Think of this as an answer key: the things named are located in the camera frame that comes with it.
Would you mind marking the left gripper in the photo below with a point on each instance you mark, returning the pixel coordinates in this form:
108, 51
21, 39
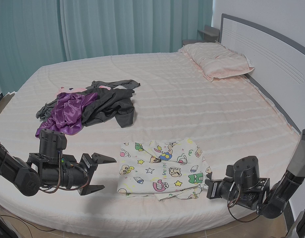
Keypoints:
85, 175

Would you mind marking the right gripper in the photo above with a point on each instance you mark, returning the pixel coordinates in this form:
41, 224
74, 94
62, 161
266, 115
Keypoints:
222, 188

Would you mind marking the white printed pyjama top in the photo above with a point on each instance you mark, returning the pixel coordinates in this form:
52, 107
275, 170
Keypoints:
162, 172

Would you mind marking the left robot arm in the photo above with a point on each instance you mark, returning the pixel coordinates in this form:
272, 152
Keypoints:
23, 175

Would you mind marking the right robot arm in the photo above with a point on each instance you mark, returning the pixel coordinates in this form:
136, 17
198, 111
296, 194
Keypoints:
279, 190

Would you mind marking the bed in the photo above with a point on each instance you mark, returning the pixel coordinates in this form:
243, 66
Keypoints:
179, 103

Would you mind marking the purple garment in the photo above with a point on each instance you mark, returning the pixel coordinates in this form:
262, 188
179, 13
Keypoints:
70, 110

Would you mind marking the black garment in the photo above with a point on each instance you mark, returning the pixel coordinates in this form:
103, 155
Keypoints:
112, 105

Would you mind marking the dark grey garment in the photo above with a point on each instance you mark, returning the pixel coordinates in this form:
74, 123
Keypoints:
45, 110

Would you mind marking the pink garment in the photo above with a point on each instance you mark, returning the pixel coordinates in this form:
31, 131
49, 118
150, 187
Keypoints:
73, 89

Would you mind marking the pale pink pillow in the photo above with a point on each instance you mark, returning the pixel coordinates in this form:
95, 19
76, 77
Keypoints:
219, 61

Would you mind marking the blue-green curtain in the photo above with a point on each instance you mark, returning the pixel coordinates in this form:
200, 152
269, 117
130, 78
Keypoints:
117, 21

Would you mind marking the grey bedside table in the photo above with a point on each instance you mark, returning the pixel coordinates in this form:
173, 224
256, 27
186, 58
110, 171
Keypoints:
209, 32

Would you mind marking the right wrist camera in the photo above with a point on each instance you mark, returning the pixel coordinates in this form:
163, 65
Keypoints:
230, 171

